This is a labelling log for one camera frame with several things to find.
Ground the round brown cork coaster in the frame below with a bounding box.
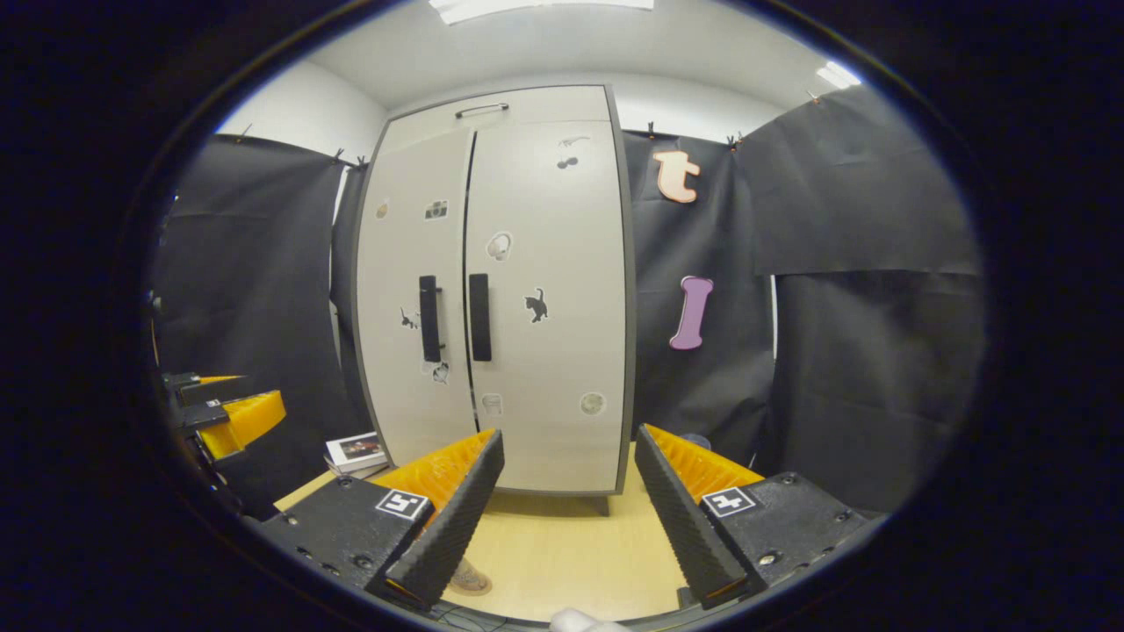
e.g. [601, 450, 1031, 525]
[443, 557, 494, 598]

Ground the white cabinet drawer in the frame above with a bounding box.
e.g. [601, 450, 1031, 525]
[381, 85, 614, 134]

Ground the white printed box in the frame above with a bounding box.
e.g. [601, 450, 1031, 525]
[323, 431, 393, 480]

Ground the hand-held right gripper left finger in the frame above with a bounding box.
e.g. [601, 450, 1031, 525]
[260, 428, 507, 613]

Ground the white and grey cabinet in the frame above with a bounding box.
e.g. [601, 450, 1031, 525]
[351, 83, 638, 518]

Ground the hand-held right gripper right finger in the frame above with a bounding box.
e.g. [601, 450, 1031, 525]
[632, 424, 868, 611]

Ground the white cabinet door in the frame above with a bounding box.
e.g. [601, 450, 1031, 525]
[463, 119, 630, 493]
[357, 129, 476, 467]

